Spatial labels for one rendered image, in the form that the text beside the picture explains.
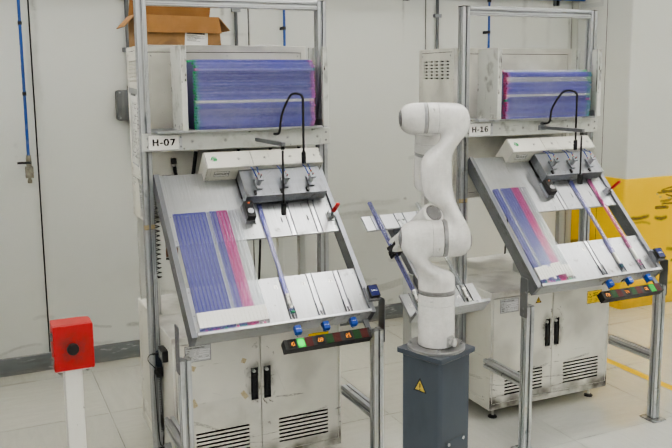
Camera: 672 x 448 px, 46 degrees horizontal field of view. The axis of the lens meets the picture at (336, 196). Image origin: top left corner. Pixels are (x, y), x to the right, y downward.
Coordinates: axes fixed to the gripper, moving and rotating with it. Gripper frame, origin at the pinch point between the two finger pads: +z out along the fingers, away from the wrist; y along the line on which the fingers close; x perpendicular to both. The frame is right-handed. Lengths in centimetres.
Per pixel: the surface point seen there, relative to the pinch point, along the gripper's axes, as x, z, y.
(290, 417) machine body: 39, 64, 33
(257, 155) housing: -54, 12, 38
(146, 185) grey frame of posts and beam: -52, 24, 81
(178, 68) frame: -84, -7, 68
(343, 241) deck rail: -13.0, 12.6, 12.5
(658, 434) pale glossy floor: 89, 34, -123
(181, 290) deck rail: -2, 14, 81
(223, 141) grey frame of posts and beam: -61, 10, 51
